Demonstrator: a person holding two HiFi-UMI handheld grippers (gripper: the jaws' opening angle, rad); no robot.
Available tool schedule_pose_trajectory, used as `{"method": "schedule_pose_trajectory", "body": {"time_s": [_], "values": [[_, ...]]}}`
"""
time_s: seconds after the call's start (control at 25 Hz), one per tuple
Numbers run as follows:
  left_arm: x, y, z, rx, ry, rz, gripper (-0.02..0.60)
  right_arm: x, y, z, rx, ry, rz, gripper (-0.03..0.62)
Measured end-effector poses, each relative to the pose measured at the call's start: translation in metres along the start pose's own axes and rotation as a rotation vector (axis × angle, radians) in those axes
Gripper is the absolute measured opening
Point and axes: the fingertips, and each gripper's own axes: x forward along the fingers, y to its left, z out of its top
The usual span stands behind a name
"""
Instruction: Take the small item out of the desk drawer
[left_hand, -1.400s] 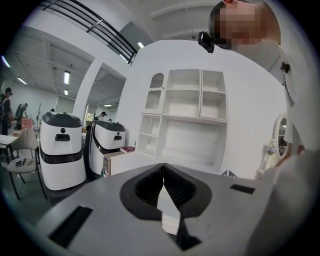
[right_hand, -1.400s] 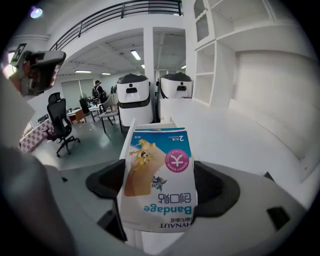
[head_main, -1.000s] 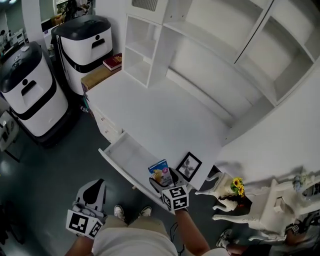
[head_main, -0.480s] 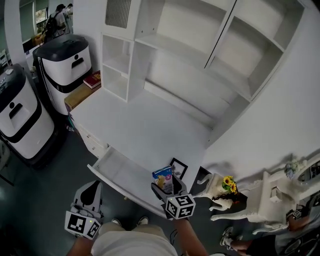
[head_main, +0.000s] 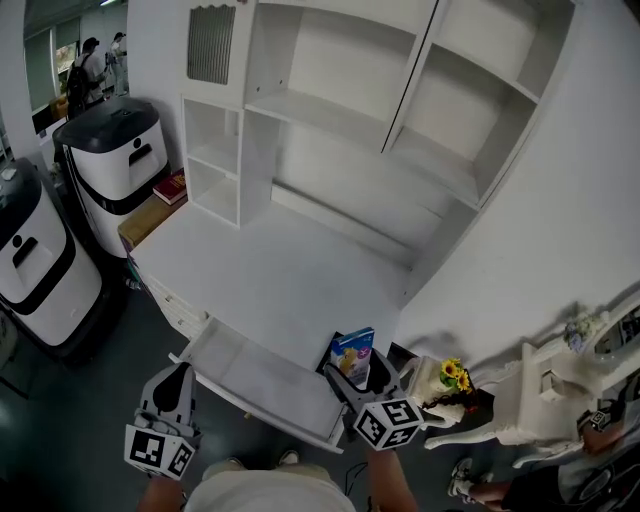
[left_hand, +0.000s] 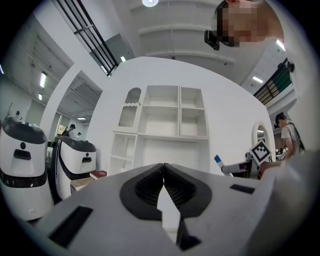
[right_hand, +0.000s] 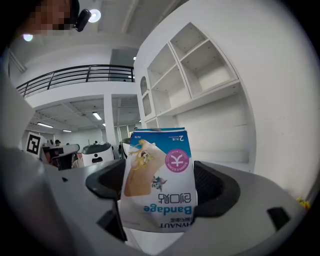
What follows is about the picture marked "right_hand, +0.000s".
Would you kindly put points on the person's head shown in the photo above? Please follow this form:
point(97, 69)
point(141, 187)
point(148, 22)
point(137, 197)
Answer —
point(48, 17)

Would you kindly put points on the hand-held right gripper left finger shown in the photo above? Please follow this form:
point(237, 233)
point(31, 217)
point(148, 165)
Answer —
point(75, 190)

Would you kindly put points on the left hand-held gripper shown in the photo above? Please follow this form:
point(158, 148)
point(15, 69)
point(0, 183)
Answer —
point(33, 145)

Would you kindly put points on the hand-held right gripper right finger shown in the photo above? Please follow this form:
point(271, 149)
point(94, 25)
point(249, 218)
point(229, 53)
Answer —
point(245, 200)

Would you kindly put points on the round ceiling lamp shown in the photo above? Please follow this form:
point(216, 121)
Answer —
point(95, 15)
point(27, 37)

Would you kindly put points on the small item white blue box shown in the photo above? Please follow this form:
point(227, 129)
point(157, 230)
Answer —
point(160, 180)

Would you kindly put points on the person's grey clothing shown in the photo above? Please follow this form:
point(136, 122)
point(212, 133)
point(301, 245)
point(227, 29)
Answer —
point(22, 190)

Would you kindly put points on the black head-worn camera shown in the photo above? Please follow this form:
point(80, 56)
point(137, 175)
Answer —
point(83, 20)

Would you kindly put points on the white rounded robot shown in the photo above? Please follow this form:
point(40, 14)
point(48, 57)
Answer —
point(97, 155)

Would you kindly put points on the yellow flowers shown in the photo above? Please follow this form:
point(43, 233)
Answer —
point(304, 203)

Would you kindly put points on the white shelf unit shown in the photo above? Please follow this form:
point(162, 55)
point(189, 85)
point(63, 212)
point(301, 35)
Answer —
point(200, 82)

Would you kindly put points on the black metal railing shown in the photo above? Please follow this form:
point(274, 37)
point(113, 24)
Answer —
point(75, 75)

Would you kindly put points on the tube ceiling light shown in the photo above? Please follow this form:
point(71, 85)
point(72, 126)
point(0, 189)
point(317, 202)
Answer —
point(45, 125)
point(97, 115)
point(67, 130)

